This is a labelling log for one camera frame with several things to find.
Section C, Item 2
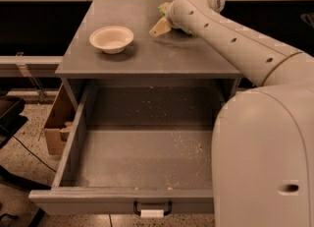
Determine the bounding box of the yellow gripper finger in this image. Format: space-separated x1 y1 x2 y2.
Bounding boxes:
149 17 172 37

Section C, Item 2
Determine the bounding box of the green rice chip bag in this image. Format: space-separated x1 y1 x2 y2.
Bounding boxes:
158 2 193 35

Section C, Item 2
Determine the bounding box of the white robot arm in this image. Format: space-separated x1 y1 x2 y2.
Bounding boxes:
150 0 314 227

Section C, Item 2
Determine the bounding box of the grey open top drawer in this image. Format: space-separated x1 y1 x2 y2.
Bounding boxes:
29 80 223 215

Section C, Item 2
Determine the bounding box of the white paper bowl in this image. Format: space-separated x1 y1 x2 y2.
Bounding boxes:
89 26 134 54

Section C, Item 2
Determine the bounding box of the cardboard box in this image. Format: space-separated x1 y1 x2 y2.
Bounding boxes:
44 85 76 155

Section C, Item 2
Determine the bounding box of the black furniture left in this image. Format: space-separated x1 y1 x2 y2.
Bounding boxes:
0 96 27 148

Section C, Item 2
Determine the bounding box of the black and white drawer handle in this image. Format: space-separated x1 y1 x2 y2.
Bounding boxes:
133 201 173 218

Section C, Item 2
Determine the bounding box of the black cable on floor left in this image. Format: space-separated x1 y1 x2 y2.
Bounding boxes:
0 124 58 174

